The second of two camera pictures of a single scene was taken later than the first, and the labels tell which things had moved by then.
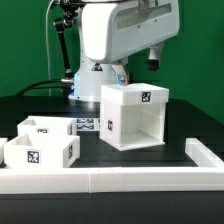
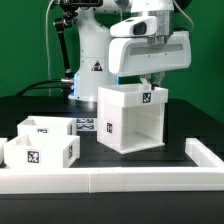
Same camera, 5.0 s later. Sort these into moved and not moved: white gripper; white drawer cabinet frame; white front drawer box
Moved: white gripper
Not moved: white front drawer box; white drawer cabinet frame
